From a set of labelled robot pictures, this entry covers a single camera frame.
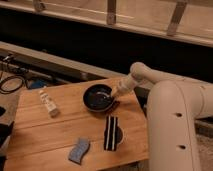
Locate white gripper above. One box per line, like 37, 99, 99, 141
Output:
111, 75, 138, 98

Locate dark ceramic bowl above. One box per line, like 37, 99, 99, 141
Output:
83, 84, 114, 112

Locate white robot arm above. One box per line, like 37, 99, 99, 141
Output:
112, 62, 213, 171

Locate small red-brown object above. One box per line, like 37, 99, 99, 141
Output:
113, 101, 120, 109

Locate black white striped cloth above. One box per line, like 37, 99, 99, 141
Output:
104, 116, 118, 151

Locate dark round coaster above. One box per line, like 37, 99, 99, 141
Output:
117, 127, 124, 145

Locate white plastic bottle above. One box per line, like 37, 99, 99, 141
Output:
39, 90, 59, 117

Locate blue sponge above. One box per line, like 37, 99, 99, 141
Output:
68, 138, 90, 164

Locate blue object behind table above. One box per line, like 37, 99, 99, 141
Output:
29, 80, 46, 89

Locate black cable loop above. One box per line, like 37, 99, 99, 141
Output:
0, 74, 27, 95

